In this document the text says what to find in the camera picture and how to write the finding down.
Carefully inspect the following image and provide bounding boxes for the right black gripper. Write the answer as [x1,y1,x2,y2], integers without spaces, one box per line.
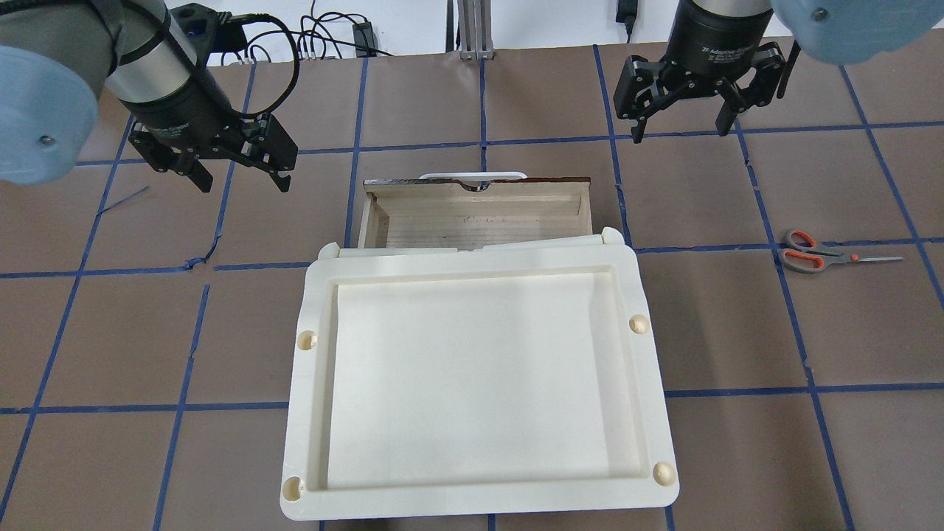
[614,1,786,144]

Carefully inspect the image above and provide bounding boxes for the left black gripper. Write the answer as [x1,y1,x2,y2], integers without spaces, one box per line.
[128,87,298,194]

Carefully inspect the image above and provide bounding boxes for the orange grey scissors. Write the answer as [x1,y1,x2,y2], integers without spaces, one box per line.
[778,229,904,274]

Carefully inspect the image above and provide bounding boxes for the wooden drawer with white handle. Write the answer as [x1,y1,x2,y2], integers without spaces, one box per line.
[357,172,593,251]

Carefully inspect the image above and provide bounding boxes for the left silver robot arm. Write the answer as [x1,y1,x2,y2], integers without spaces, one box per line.
[1,1,300,192]

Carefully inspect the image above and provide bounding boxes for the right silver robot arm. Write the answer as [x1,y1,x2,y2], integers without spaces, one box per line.
[611,1,943,142]

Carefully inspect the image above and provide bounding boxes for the black power brick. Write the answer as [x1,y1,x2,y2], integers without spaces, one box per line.
[616,0,639,26]

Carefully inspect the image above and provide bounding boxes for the black power adapter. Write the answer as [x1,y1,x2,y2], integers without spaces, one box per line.
[352,21,375,53]

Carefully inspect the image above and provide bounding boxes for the cream plastic tray lid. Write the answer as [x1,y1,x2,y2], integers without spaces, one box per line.
[280,228,681,521]

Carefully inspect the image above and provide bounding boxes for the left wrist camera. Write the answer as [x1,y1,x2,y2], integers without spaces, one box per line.
[170,3,249,53]

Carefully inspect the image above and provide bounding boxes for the aluminium frame post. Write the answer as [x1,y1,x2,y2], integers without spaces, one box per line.
[457,0,495,60]

